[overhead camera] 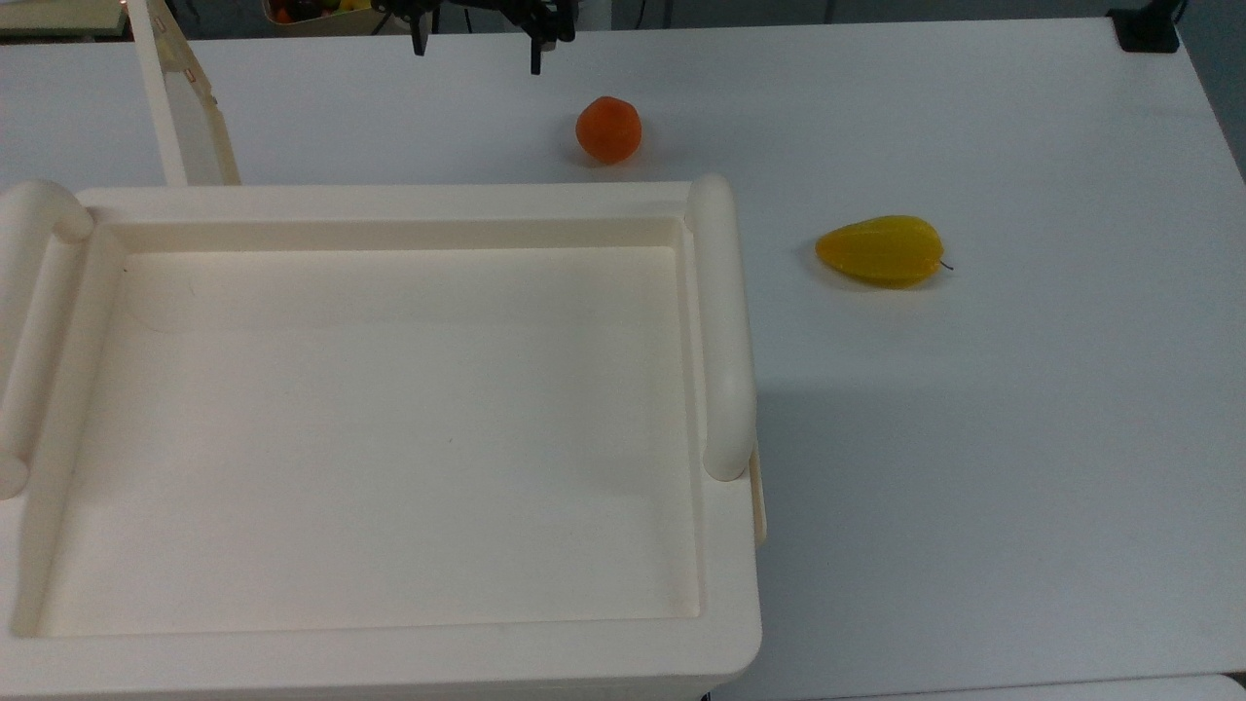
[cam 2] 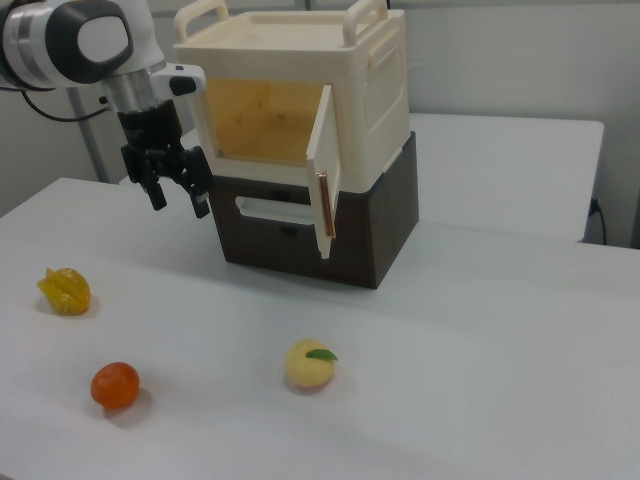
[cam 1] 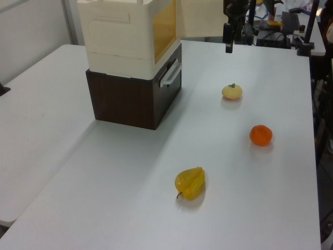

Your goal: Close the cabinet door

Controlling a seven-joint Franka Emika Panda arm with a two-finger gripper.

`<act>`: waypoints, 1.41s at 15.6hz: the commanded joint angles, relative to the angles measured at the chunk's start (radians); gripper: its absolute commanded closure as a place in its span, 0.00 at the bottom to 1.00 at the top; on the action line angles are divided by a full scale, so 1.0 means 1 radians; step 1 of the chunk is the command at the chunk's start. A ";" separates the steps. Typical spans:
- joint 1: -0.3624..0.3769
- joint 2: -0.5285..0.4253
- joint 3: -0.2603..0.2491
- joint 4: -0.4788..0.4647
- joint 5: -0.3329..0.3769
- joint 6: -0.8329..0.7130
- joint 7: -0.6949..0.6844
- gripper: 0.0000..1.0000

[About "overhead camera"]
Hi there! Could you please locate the black table clamp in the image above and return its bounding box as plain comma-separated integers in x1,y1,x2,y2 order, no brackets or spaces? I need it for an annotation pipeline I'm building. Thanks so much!
1108,0,1185,54

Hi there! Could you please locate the cream cabinet door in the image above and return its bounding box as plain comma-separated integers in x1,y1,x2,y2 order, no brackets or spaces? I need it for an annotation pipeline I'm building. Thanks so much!
127,0,242,187

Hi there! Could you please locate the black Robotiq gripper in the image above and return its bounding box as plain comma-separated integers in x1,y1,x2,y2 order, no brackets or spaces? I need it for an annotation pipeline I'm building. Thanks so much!
374,0,581,76

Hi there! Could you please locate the bowl of toy fruit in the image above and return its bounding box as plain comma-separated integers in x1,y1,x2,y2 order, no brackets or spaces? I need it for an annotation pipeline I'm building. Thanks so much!
261,0,390,38

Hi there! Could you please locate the cream tube cabinet handle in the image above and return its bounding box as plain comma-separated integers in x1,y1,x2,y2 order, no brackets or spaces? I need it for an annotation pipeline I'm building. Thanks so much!
684,173,758,483
0,179,96,501

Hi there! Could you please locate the cream plastic cabinet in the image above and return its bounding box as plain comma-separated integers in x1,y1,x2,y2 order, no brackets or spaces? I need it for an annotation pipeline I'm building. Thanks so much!
0,173,768,701

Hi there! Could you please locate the wooden side table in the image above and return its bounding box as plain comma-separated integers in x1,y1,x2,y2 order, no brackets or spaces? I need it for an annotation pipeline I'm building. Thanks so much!
0,0,132,40

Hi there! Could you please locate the yellow star fruit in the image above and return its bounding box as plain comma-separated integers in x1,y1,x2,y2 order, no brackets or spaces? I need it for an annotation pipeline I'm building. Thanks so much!
815,215,955,289

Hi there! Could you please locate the orange toy fruit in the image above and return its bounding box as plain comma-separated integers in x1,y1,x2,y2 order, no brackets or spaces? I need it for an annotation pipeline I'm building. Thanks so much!
575,95,643,165

